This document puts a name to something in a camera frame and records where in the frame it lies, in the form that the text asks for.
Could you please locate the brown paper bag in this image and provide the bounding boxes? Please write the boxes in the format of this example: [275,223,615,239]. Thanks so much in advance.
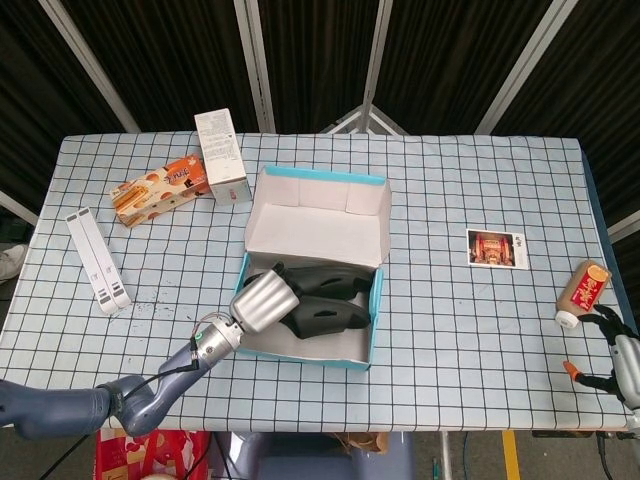
[332,432,390,455]

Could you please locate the white triangular frame foot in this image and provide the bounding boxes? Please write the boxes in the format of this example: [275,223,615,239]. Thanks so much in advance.
[319,103,410,135]

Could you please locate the metal table leg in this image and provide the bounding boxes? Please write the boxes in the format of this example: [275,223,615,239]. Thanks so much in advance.
[438,432,454,480]

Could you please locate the black rubber slipper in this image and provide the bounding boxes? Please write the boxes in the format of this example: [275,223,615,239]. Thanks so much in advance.
[282,295,372,340]
[248,262,376,301]

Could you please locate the tall white carton box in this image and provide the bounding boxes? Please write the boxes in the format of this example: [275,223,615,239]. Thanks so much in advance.
[193,108,253,207]

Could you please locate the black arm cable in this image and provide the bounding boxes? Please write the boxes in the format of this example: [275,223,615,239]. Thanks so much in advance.
[42,344,204,480]

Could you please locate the orange biscuit box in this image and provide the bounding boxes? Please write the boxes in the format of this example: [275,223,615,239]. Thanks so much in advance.
[109,153,211,229]

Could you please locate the white folding stand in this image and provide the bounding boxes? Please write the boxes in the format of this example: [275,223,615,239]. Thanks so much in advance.
[65,206,133,316]

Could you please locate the blue checked tablecloth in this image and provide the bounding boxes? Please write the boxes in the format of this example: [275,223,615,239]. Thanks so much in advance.
[0,130,634,434]

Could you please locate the thin coloured wrist wires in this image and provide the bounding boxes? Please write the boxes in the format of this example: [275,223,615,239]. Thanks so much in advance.
[192,310,234,346]

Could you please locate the red patterned bag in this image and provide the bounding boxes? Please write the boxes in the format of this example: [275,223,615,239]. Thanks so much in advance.
[97,427,214,480]

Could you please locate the photo postcard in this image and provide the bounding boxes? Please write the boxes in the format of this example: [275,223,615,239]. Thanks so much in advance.
[465,228,530,271]

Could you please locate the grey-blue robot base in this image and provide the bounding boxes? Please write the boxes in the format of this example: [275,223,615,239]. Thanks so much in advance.
[212,430,416,480]

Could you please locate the white metal partition post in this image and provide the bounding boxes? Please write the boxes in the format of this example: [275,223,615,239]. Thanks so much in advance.
[474,0,571,135]
[358,0,396,132]
[232,0,276,134]
[38,0,142,134]

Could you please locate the white metal frame bar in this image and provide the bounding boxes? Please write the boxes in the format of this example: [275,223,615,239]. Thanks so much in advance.
[606,209,640,244]
[0,189,40,226]

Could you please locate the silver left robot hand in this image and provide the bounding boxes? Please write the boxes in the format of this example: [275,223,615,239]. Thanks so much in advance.
[229,262,304,334]

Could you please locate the light blue shoe box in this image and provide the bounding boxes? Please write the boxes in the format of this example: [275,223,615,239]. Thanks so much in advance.
[234,164,392,372]

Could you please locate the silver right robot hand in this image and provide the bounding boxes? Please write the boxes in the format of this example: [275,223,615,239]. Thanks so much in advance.
[562,303,640,409]

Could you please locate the brown bottle orange label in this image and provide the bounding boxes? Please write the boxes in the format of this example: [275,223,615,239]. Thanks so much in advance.
[555,258,613,330]

